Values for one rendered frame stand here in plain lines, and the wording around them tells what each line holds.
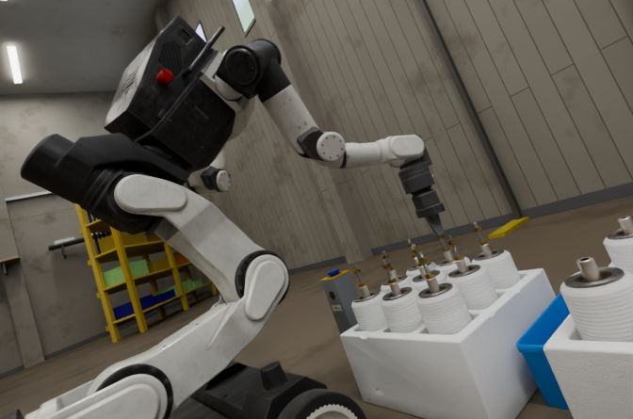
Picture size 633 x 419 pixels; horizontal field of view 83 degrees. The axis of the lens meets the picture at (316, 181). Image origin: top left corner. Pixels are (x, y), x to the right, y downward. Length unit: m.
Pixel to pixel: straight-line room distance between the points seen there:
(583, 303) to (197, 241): 0.73
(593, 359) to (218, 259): 0.71
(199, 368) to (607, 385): 0.70
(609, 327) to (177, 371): 0.75
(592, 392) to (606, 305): 0.12
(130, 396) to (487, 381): 0.65
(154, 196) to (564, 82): 2.59
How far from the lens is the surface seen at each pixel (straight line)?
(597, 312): 0.66
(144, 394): 0.81
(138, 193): 0.84
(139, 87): 0.89
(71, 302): 9.37
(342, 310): 1.15
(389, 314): 0.91
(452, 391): 0.85
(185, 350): 0.86
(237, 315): 0.85
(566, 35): 2.91
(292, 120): 0.90
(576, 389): 0.70
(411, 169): 1.04
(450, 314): 0.82
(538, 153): 2.97
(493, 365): 0.84
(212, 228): 0.89
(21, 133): 10.32
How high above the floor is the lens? 0.46
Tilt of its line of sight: 8 degrees up
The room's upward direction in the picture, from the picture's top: 21 degrees counter-clockwise
